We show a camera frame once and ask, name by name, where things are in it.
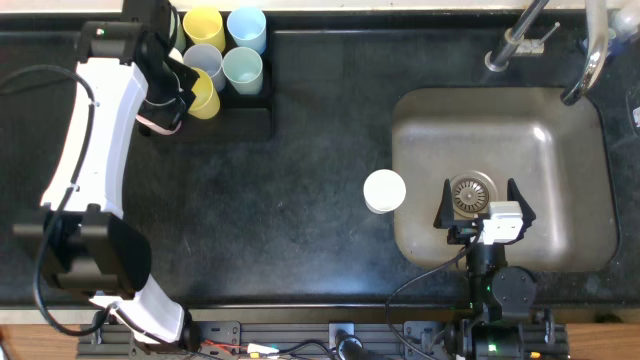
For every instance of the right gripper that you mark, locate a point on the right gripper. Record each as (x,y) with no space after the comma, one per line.
(462,235)

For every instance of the yellow cup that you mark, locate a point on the yellow cup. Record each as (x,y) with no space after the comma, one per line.
(202,25)
(206,100)

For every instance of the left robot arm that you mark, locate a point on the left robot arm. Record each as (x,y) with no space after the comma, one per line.
(105,115)

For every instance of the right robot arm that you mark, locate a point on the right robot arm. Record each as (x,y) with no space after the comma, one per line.
(512,287)

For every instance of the steel sink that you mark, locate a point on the steel sink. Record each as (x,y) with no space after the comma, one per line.
(550,165)

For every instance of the steel tap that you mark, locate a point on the steel tap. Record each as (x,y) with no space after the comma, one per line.
(500,57)

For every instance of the blue soap bottle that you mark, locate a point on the blue soap bottle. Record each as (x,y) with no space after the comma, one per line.
(627,22)

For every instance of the black tray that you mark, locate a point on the black tray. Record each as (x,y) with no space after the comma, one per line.
(245,122)

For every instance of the light teal cup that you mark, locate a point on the light teal cup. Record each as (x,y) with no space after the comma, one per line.
(242,67)

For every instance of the blue cup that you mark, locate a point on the blue cup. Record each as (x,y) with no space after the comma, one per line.
(246,25)

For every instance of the grey cup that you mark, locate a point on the grey cup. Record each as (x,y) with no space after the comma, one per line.
(202,59)

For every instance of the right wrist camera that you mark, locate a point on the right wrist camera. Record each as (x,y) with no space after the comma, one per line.
(502,222)

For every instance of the mounting rail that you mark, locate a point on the mounting rail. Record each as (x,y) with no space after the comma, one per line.
(300,340)

